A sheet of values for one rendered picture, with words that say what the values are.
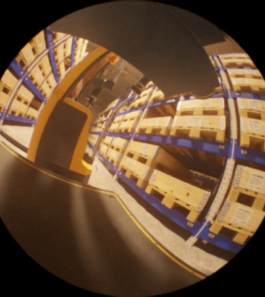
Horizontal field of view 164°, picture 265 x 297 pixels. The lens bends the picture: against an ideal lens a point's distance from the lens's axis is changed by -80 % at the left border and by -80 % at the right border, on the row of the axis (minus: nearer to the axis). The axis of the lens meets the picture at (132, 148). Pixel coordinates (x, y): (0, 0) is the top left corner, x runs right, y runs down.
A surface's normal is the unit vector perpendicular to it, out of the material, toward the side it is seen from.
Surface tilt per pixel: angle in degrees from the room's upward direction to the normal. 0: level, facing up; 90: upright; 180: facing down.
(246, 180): 90
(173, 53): 180
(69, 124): 90
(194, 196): 90
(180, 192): 90
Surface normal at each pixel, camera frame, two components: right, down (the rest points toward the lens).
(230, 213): -0.74, -0.39
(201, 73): -0.41, 0.91
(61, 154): 0.54, 0.17
